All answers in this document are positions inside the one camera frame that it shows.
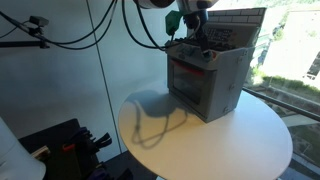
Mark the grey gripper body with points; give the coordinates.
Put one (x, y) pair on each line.
(196, 4)

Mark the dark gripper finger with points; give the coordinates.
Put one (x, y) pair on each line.
(190, 20)
(203, 31)

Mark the grey stove knob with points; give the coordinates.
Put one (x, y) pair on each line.
(183, 49)
(192, 52)
(209, 56)

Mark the grey toy stove oven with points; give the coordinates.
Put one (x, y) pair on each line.
(230, 73)

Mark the grey oven door with window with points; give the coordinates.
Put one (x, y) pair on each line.
(208, 90)

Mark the black clamp tool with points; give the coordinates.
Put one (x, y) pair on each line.
(104, 140)

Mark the black tool cart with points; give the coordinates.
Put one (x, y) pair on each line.
(56, 136)

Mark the white rounded cover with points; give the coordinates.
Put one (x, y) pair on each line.
(16, 156)

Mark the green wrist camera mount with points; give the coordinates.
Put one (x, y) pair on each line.
(173, 21)

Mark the dark window rail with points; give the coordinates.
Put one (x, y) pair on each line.
(283, 104)

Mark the small black camera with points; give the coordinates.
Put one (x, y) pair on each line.
(39, 20)

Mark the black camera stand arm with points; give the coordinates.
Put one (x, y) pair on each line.
(20, 43)

